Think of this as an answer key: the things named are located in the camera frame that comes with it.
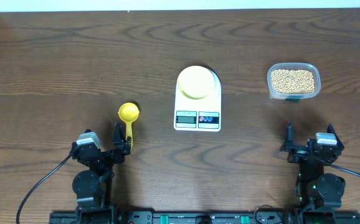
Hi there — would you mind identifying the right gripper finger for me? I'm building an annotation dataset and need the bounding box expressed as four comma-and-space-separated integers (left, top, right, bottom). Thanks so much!
326, 124, 344, 148
280, 122, 294, 152

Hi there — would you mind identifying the yellow plastic measuring scoop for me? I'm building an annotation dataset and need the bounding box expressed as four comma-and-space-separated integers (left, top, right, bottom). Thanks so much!
118, 102, 140, 149

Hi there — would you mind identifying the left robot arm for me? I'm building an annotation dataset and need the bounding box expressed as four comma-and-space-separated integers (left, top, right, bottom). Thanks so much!
70, 123, 131, 210

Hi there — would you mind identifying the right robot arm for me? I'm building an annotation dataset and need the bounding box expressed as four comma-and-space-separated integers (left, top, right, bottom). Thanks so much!
280, 123, 346, 212

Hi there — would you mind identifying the white digital kitchen scale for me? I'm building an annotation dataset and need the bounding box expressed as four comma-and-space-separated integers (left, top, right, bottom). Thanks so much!
173, 68, 222, 132

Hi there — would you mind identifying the pale yellow plastic bowl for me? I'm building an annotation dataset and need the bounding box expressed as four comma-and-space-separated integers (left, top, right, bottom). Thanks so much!
177, 66, 215, 100

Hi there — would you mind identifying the pile of soybeans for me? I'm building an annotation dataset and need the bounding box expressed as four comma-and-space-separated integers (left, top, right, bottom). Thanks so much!
271, 69, 315, 94

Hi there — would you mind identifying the clear plastic container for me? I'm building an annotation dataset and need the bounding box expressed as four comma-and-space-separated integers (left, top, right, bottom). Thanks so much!
267, 63, 321, 100

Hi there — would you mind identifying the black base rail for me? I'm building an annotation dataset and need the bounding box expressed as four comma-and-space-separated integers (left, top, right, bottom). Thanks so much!
49, 210, 360, 224

